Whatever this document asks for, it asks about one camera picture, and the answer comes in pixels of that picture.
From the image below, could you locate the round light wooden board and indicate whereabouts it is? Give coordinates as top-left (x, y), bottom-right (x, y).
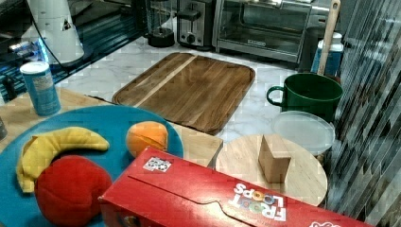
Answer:
top-left (216, 134), bottom-right (327, 206)

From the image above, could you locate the red plush apple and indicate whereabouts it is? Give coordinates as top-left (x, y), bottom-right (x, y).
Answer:
top-left (35, 155), bottom-right (112, 227)

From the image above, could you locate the silver toaster oven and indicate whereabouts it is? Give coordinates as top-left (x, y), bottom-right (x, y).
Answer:
top-left (212, 0), bottom-right (331, 63)

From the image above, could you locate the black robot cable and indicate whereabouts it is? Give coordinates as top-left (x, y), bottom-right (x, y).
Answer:
top-left (26, 0), bottom-right (83, 68)

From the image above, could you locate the silver toaster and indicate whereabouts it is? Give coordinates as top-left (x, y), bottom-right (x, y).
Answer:
top-left (177, 0), bottom-right (216, 50)

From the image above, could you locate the green mug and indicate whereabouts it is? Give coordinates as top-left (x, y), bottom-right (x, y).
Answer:
top-left (266, 73), bottom-right (343, 122)

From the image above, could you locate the red Froot Loops box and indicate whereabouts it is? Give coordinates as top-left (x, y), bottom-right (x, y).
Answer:
top-left (99, 148), bottom-right (373, 227)

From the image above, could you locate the small wooden block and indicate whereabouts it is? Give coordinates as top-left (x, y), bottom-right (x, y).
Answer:
top-left (258, 134), bottom-right (291, 183)

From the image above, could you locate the orange plush orange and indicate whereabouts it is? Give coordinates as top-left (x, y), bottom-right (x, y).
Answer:
top-left (126, 121), bottom-right (168, 157)

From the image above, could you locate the yellow plush banana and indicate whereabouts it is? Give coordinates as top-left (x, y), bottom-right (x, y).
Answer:
top-left (16, 127), bottom-right (110, 193)

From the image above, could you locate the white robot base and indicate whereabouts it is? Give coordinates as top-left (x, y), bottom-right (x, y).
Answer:
top-left (22, 0), bottom-right (84, 64)

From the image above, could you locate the blue round plate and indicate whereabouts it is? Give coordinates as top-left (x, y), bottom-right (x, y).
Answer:
top-left (0, 105), bottom-right (183, 227)

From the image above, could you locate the blue white-capped bottle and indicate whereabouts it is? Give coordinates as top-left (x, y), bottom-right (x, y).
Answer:
top-left (311, 32), bottom-right (343, 76)

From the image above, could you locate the wooden spoon handle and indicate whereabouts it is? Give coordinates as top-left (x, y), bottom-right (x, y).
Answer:
top-left (317, 0), bottom-right (340, 75)

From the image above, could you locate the dark wooden tray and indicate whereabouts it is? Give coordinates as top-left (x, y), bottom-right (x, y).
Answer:
top-left (113, 52), bottom-right (255, 135)

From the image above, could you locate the blue cylindrical canister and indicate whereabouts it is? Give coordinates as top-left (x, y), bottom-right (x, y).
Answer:
top-left (20, 61), bottom-right (61, 116)

